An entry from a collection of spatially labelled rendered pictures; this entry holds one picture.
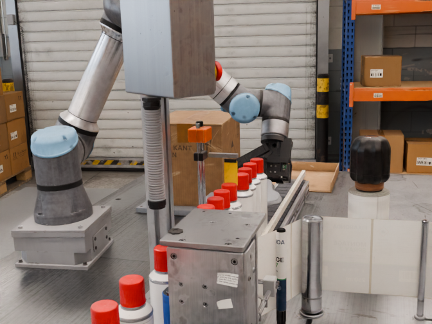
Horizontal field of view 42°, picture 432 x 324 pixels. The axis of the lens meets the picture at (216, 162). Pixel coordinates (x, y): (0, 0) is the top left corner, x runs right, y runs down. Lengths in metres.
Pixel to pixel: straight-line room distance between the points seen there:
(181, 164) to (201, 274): 1.11
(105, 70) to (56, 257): 0.50
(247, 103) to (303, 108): 4.19
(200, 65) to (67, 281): 0.65
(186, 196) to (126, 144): 4.12
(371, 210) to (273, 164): 0.39
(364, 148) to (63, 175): 0.74
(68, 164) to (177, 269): 0.79
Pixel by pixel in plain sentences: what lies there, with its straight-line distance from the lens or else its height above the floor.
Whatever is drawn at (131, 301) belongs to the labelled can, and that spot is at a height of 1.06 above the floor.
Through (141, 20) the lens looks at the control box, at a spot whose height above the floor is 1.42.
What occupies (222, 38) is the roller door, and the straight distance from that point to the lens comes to 5.58.
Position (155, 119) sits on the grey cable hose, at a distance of 1.03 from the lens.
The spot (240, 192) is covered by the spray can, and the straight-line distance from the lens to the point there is 1.26.
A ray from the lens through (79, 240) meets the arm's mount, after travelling 1.44.
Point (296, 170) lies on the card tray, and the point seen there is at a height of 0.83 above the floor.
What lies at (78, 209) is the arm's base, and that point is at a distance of 1.51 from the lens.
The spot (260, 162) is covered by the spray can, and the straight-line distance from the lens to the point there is 1.41.
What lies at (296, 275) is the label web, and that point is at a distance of 1.07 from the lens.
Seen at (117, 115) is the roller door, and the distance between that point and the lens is 5.90.
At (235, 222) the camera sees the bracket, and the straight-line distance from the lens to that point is 0.78.
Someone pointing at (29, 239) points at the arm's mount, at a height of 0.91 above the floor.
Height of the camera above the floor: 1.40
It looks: 13 degrees down
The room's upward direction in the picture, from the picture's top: 2 degrees counter-clockwise
